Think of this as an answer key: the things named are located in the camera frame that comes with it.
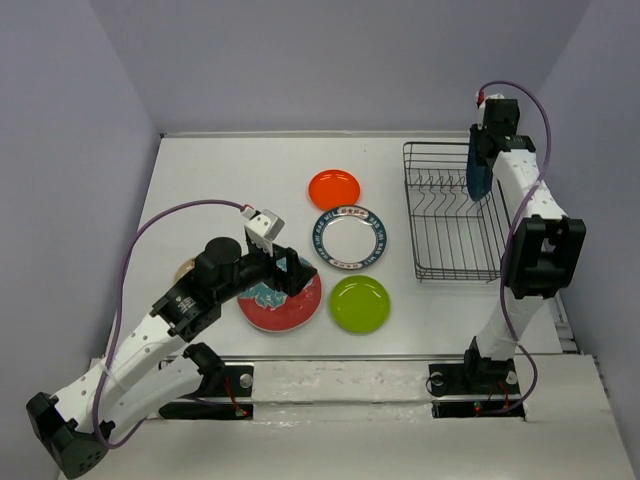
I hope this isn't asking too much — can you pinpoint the dark blue leaf plate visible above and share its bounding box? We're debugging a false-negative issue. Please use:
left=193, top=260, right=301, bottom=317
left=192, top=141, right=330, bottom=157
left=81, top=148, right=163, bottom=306
left=466, top=140, right=493, bottom=202

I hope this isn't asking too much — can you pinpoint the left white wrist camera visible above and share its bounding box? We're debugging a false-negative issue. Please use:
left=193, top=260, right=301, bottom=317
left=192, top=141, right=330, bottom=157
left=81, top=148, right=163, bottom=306
left=242, top=206, right=285, bottom=255

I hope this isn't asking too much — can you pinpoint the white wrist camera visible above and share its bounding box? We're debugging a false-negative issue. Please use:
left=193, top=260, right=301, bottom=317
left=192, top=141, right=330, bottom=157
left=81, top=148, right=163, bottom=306
left=242, top=206, right=285, bottom=255
left=476, top=91, right=505, bottom=128

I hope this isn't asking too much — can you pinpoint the white green-rimmed plate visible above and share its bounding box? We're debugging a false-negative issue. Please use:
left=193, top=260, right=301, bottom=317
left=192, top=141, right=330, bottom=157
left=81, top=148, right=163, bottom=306
left=311, top=205, right=388, bottom=271

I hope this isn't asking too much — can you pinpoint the red and teal floral plate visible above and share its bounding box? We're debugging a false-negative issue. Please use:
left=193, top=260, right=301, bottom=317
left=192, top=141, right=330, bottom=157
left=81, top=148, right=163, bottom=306
left=236, top=274, right=323, bottom=333

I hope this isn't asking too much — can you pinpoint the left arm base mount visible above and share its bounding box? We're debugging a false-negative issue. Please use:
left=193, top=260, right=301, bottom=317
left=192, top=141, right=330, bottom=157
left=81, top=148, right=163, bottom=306
left=157, top=362, right=254, bottom=421

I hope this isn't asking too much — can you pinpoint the orange plate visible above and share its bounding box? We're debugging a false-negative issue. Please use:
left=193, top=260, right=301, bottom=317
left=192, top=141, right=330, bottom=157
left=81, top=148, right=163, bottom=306
left=308, top=169, right=361, bottom=211

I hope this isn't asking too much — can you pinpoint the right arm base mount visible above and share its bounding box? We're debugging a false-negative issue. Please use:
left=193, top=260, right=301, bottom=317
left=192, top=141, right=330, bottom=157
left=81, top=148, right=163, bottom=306
left=425, top=362, right=526, bottom=419

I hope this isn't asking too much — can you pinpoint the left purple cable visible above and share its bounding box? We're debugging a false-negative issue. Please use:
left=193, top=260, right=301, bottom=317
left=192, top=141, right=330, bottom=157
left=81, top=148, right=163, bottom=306
left=91, top=199, right=251, bottom=447

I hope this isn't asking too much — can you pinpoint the lime green plate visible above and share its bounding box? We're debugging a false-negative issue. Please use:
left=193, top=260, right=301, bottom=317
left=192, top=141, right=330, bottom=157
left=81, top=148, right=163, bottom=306
left=329, top=275, right=391, bottom=335

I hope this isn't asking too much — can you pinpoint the cream beige plate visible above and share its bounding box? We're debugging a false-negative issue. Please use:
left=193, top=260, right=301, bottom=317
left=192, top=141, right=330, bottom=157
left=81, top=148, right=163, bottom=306
left=173, top=258, right=195, bottom=283

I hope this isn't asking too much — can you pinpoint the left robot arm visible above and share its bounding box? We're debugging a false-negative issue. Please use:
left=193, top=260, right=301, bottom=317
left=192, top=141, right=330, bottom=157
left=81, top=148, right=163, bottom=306
left=26, top=237, right=317, bottom=479

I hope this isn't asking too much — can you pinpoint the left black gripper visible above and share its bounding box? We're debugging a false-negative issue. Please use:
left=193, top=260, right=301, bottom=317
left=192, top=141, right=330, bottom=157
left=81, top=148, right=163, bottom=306
left=217, top=239, right=317, bottom=304

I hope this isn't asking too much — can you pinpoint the black wire dish rack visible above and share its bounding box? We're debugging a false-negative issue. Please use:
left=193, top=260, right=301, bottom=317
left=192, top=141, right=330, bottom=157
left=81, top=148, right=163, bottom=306
left=402, top=141, right=511, bottom=283

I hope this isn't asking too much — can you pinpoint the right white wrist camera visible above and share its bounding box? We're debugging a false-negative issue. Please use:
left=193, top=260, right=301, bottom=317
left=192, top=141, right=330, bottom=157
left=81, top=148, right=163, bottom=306
left=476, top=91, right=505, bottom=128

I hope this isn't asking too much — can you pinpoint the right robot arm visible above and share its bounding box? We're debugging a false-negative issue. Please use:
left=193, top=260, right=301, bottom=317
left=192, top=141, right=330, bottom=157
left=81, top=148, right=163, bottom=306
left=460, top=94, right=586, bottom=393

